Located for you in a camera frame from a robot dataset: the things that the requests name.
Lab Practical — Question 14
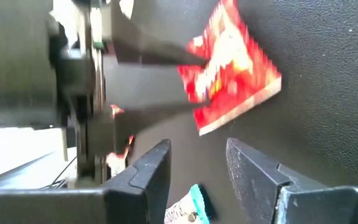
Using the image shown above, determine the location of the white blue Hershey's bar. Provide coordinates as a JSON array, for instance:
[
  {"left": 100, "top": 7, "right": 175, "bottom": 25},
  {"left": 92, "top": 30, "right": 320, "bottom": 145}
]
[{"left": 163, "top": 183, "right": 211, "bottom": 224}]

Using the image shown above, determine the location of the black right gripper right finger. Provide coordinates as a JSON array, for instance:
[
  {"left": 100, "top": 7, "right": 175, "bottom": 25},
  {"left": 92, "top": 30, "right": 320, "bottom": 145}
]
[{"left": 226, "top": 138, "right": 358, "bottom": 224}]

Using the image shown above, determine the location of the black textured table mat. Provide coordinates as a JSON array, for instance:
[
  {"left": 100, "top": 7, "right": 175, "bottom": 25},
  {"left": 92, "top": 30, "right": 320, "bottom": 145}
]
[{"left": 110, "top": 0, "right": 358, "bottom": 224}]

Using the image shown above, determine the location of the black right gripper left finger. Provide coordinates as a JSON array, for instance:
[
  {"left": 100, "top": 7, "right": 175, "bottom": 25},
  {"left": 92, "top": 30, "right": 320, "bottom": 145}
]
[{"left": 0, "top": 138, "right": 172, "bottom": 224}]

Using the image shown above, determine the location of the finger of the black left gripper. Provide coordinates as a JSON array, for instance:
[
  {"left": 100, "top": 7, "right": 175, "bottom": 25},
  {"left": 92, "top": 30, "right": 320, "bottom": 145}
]
[
  {"left": 113, "top": 98, "right": 213, "bottom": 156},
  {"left": 111, "top": 6, "right": 209, "bottom": 66}
]

